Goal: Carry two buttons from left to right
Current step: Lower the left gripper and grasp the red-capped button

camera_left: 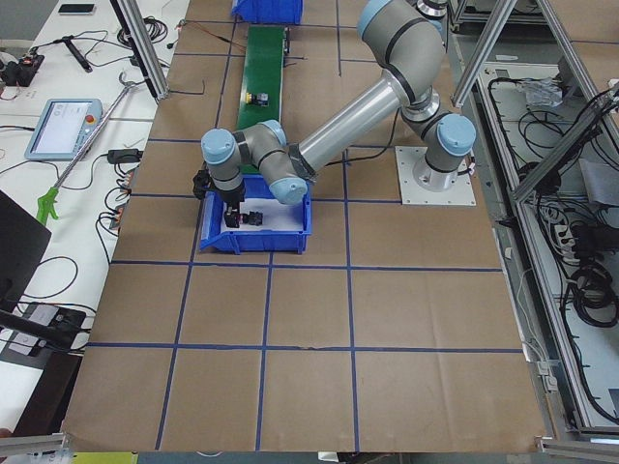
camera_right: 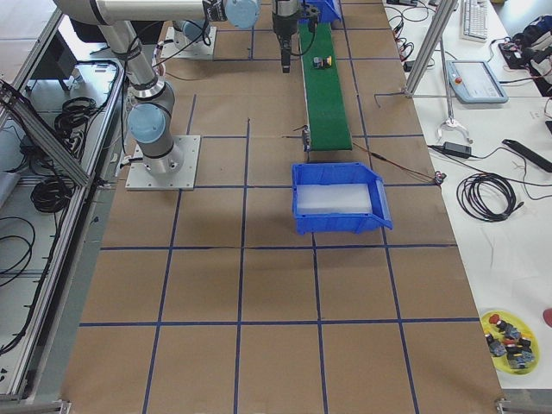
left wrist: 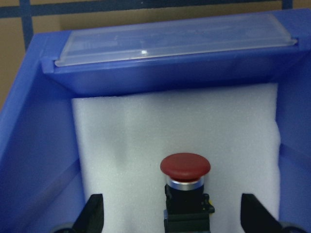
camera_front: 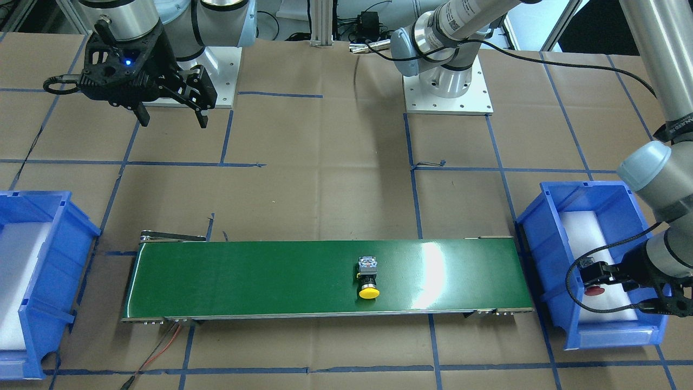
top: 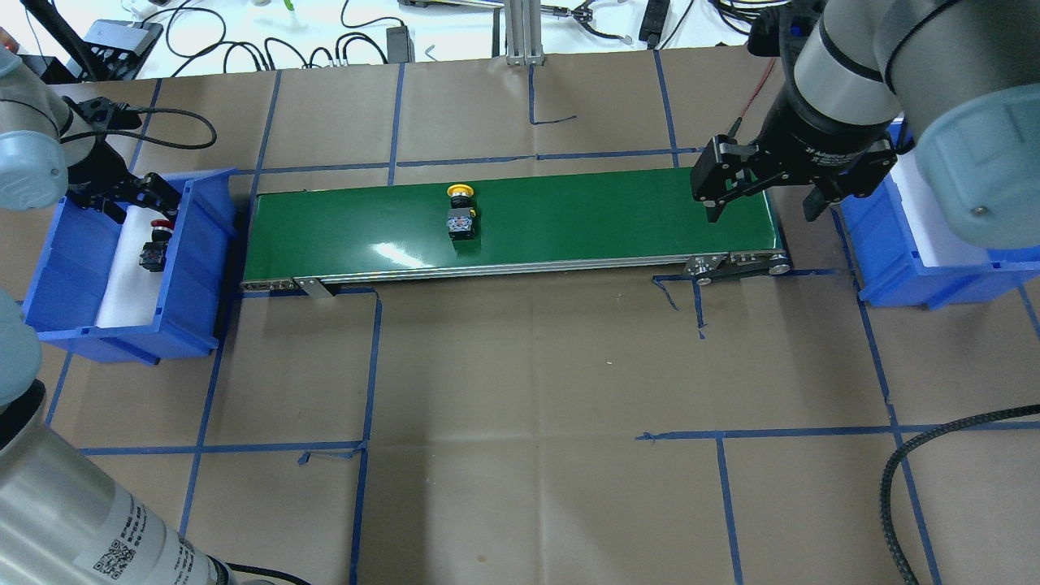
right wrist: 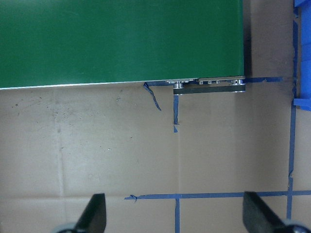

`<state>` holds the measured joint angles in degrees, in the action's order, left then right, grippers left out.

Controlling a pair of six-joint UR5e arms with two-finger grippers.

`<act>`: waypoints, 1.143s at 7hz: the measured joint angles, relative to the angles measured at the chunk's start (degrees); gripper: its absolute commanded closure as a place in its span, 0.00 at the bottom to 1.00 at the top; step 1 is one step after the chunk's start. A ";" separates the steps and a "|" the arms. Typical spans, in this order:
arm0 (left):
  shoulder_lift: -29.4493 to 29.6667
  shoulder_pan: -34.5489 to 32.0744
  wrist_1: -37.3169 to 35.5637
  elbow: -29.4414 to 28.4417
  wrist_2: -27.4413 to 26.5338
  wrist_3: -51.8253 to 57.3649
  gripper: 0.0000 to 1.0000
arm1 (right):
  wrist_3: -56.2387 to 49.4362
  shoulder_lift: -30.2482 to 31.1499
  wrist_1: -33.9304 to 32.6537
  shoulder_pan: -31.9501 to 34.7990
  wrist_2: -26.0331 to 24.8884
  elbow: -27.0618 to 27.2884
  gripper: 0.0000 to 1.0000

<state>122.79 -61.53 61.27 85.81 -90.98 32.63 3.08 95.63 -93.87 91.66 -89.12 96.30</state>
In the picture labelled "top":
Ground yellow push button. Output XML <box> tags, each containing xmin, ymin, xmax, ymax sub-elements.
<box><xmin>446</xmin><ymin>183</ymin><xmax>478</xmax><ymax>241</ymax></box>

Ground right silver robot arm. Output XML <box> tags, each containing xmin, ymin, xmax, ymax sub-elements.
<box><xmin>690</xmin><ymin>1</ymin><xmax>1039</xmax><ymax>249</ymax></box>

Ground red black conveyor wires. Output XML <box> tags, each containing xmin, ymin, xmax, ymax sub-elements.
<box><xmin>735</xmin><ymin>57</ymin><xmax>777</xmax><ymax>123</ymax></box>

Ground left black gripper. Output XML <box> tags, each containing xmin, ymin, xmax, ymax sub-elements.
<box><xmin>62</xmin><ymin>97</ymin><xmax>182</xmax><ymax>225</ymax></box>

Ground empty blue bin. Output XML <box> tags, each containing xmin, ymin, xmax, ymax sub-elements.
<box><xmin>840</xmin><ymin>167</ymin><xmax>1039</xmax><ymax>310</ymax></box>

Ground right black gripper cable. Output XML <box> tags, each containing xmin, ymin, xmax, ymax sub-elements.
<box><xmin>880</xmin><ymin>405</ymin><xmax>1040</xmax><ymax>585</ymax></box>

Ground white foam pad destination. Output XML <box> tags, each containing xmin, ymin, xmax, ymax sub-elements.
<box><xmin>890</xmin><ymin>150</ymin><xmax>990</xmax><ymax>268</ymax></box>

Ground blue bin with buttons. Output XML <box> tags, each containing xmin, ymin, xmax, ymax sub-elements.
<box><xmin>23</xmin><ymin>169</ymin><xmax>236</xmax><ymax>364</ymax></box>

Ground left black braided cable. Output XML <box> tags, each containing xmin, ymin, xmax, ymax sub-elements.
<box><xmin>61</xmin><ymin>107</ymin><xmax>219</xmax><ymax>152</ymax></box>

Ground red push button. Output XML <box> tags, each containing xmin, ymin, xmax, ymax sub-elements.
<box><xmin>138</xmin><ymin>219</ymin><xmax>176</xmax><ymax>273</ymax></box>

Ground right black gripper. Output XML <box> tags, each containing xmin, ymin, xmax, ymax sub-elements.
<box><xmin>690</xmin><ymin>81</ymin><xmax>898</xmax><ymax>223</ymax></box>

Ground white foam pad source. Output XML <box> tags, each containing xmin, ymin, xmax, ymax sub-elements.
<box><xmin>94</xmin><ymin>206</ymin><xmax>163</xmax><ymax>328</ymax></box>

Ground black power adapter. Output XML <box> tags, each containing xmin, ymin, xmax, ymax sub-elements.
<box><xmin>385</xmin><ymin>24</ymin><xmax>415</xmax><ymax>63</ymax></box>

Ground green conveyor belt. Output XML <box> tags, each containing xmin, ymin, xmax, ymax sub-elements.
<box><xmin>241</xmin><ymin>169</ymin><xmax>794</xmax><ymax>295</ymax></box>

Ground aluminium frame post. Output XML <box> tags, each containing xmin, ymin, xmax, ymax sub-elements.
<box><xmin>504</xmin><ymin>0</ymin><xmax>545</xmax><ymax>67</ymax></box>

